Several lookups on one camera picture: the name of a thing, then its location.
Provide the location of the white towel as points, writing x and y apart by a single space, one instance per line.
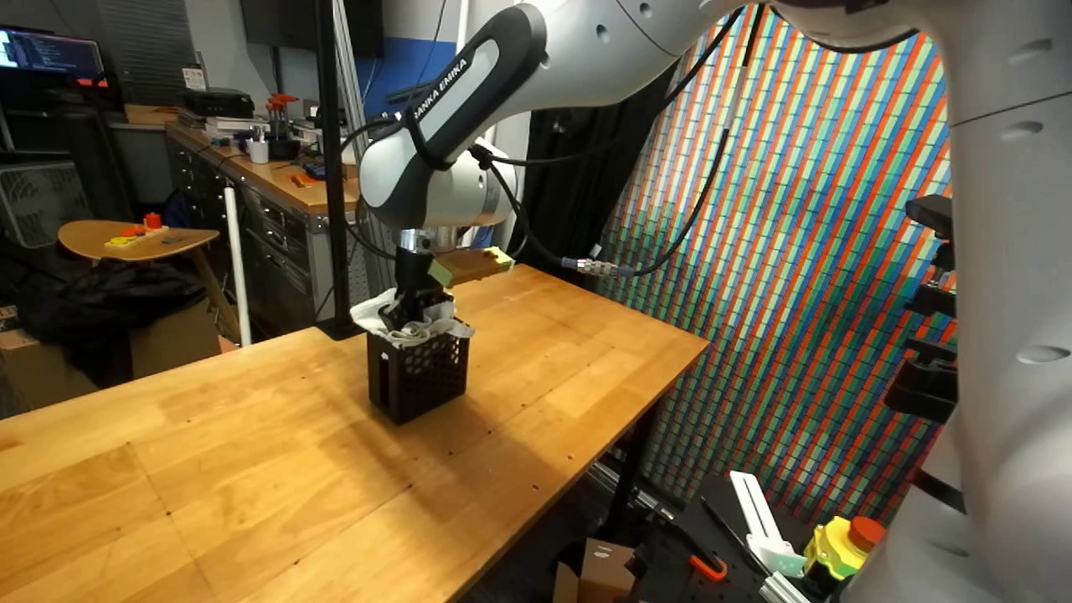
441 318

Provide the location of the computer monitor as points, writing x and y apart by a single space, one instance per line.
48 52

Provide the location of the colourful striped backdrop panel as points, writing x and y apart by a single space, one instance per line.
770 219

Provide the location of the black vertical stand pole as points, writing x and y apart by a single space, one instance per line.
339 237

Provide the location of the orange handled tool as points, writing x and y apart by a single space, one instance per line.
698 556

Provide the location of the yellow red emergency stop button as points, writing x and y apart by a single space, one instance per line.
842 543

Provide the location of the yellow wrist camera box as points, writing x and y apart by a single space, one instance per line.
468 264

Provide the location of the white aluminium profile piece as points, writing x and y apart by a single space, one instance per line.
765 539

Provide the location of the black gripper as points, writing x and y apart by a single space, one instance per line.
414 287

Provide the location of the wooden top workbench cabinet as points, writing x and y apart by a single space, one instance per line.
283 219

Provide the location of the white leaning pole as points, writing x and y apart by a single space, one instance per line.
233 219

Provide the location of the cardboard box under table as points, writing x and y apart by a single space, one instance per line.
593 572

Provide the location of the black perforated plastic basket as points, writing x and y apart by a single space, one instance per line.
403 382

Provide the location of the round wooden stool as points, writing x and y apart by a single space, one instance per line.
129 241

